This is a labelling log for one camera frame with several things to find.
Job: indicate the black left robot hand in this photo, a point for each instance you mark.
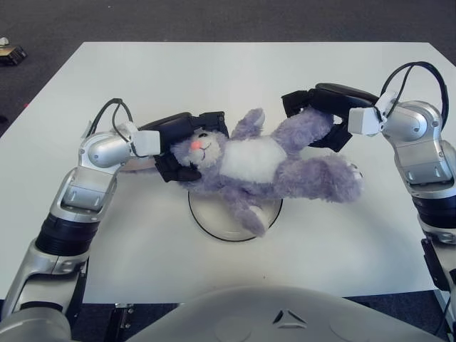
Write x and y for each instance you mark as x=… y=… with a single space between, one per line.
x=174 y=124

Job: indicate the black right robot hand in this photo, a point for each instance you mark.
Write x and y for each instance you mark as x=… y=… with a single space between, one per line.
x=331 y=101

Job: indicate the purple plush bunny doll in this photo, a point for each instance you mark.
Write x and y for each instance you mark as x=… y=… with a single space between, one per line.
x=256 y=160

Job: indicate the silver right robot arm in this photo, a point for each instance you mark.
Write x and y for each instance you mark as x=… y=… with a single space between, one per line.
x=424 y=149

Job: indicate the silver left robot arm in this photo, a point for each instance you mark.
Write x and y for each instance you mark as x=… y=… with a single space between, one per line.
x=82 y=185

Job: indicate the white plate with black rim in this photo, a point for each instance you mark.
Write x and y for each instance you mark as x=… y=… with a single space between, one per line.
x=213 y=221

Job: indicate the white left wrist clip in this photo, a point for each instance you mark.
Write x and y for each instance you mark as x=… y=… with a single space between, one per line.
x=146 y=142

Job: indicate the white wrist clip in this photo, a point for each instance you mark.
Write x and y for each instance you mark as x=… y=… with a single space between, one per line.
x=146 y=142
x=363 y=119

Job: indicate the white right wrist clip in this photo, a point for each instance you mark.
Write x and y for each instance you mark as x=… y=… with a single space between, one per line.
x=363 y=119

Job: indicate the black and yellow floor box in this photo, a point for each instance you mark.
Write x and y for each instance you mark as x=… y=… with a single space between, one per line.
x=12 y=53

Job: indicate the grey robot torso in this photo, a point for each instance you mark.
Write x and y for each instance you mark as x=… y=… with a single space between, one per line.
x=267 y=317

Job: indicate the white table leg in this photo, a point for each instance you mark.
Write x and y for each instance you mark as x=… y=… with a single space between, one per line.
x=443 y=310

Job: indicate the black metal bracket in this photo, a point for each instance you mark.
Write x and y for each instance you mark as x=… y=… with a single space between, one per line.
x=124 y=315

